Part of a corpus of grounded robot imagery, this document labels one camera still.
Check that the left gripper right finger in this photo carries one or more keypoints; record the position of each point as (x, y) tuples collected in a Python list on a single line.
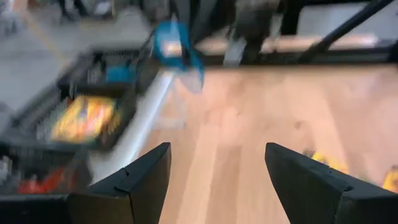
[(326, 202)]

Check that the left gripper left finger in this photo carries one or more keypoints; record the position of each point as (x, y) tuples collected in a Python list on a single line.
[(93, 208)]

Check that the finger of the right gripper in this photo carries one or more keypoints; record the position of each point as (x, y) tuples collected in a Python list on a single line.
[(186, 31), (211, 15)]

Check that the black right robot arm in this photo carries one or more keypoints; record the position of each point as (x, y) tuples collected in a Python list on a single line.
[(255, 25)]

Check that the black plastic mesh basket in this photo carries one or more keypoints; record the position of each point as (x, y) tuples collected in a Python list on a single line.
[(77, 74), (37, 155), (124, 124)]

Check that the black aluminium table frame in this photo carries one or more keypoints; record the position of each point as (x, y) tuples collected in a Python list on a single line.
[(342, 53)]

